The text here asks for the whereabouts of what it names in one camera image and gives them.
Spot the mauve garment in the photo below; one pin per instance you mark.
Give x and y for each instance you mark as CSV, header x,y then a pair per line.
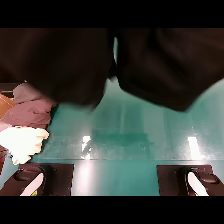
x,y
30,113

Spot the grey garment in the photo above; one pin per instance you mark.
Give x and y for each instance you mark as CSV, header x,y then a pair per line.
x,y
26,93

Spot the white garment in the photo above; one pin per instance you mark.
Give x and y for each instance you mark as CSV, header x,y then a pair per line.
x,y
21,141

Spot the brown garment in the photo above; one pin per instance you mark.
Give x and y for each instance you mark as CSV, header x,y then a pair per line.
x,y
5,105

